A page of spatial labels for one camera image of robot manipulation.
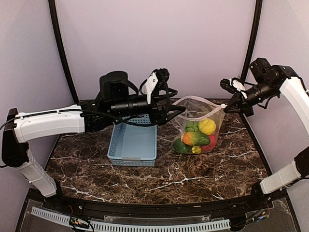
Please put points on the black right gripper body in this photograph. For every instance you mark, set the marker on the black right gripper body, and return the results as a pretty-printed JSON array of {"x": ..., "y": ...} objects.
[{"x": 265, "y": 91}]

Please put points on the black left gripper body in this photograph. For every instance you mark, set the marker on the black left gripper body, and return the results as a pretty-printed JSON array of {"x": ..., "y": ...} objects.
[{"x": 155, "y": 115}]

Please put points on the green toy watermelon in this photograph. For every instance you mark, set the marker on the green toy watermelon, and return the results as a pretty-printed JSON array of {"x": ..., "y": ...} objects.
[{"x": 192, "y": 126}]

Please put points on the clear zip top bag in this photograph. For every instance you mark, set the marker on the clear zip top bag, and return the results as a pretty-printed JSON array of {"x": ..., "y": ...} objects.
[{"x": 197, "y": 109}]

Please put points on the green orange toy mango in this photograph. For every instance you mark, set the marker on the green orange toy mango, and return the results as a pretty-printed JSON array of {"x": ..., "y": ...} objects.
[{"x": 195, "y": 139}]

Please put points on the yellow toy lemon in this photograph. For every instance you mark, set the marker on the yellow toy lemon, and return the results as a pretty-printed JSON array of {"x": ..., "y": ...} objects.
[{"x": 207, "y": 126}]

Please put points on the green toy bell pepper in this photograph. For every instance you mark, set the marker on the green toy bell pepper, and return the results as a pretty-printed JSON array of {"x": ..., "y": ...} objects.
[{"x": 181, "y": 147}]

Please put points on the yellow toy banana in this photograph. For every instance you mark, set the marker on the yellow toy banana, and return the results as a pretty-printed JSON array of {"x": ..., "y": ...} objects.
[{"x": 196, "y": 150}]

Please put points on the red toy apple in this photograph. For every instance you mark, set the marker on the red toy apple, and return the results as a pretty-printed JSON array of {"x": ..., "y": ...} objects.
[{"x": 211, "y": 145}]

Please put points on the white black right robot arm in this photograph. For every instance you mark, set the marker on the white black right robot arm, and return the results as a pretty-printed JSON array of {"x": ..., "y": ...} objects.
[{"x": 273, "y": 82}]

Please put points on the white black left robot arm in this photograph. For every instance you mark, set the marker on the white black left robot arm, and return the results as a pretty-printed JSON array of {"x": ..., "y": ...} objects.
[{"x": 86, "y": 116}]

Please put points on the light blue plastic basket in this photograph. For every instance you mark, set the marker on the light blue plastic basket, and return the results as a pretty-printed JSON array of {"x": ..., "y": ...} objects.
[{"x": 133, "y": 146}]

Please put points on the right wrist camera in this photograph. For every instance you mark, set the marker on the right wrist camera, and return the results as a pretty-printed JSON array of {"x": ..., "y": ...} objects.
[{"x": 259, "y": 67}]

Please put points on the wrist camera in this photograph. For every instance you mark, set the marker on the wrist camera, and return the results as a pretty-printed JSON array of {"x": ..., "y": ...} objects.
[
  {"x": 259, "y": 67},
  {"x": 113, "y": 86}
]

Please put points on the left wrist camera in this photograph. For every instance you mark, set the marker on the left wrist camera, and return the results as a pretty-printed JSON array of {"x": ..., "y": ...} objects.
[{"x": 113, "y": 86}]

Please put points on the black right frame post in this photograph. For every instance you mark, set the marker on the black right frame post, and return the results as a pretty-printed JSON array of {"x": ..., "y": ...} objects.
[{"x": 252, "y": 39}]

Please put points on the black frame post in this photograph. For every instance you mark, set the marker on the black frame post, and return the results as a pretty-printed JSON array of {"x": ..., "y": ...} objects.
[
  {"x": 252, "y": 39},
  {"x": 61, "y": 50}
]

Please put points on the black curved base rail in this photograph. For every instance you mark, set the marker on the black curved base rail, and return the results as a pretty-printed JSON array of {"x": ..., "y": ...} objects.
[{"x": 271, "y": 215}]

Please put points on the white slotted cable duct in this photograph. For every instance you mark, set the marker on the white slotted cable duct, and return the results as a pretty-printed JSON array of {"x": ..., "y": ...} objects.
[{"x": 134, "y": 224}]

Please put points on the black left frame post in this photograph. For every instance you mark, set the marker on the black left frame post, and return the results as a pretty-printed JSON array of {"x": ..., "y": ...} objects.
[{"x": 61, "y": 50}]

